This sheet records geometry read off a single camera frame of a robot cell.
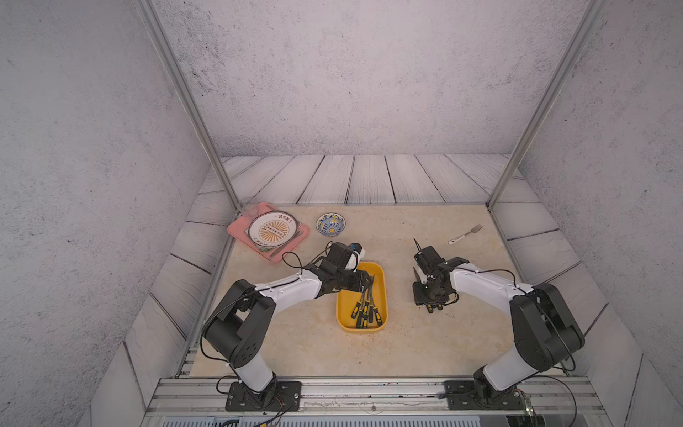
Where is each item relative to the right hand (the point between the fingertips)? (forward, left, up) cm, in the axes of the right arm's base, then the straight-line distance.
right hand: (422, 299), depth 89 cm
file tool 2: (-2, -2, -2) cm, 4 cm away
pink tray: (+31, +70, 0) cm, 76 cm away
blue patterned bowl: (+34, +32, -1) cm, 47 cm away
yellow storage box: (0, +25, -1) cm, 25 cm away
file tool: (-3, +16, -1) cm, 16 cm away
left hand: (+3, +17, +6) cm, 18 cm away
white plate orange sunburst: (+31, +57, 0) cm, 64 cm away
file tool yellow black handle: (-3, +22, -1) cm, 22 cm away
